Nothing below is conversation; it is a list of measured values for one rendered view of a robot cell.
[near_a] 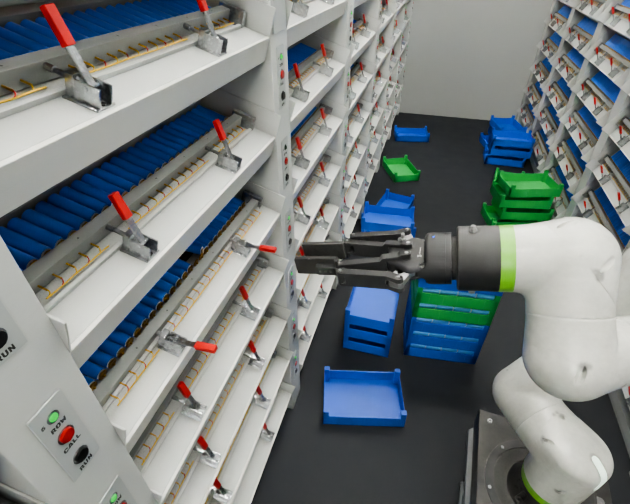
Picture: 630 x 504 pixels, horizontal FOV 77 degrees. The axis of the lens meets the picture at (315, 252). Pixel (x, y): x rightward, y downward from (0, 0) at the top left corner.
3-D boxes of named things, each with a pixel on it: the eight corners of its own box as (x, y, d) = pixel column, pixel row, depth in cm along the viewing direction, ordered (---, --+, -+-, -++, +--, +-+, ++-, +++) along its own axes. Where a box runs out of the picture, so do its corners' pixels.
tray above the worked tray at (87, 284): (271, 154, 90) (286, 96, 81) (74, 374, 44) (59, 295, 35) (190, 119, 90) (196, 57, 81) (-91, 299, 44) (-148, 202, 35)
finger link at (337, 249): (342, 244, 63) (343, 241, 64) (301, 244, 65) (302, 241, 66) (345, 259, 65) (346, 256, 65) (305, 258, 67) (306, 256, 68)
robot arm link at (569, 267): (604, 218, 55) (638, 212, 45) (604, 308, 56) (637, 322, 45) (494, 221, 60) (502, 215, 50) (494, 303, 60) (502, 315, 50)
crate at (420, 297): (486, 277, 166) (491, 262, 161) (495, 312, 150) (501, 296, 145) (413, 269, 170) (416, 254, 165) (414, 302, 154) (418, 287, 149)
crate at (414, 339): (472, 317, 180) (477, 304, 175) (479, 352, 164) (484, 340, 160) (405, 309, 184) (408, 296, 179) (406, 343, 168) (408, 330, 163)
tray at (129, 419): (276, 226, 102) (285, 196, 96) (125, 458, 56) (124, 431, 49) (205, 194, 102) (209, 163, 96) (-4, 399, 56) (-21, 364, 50)
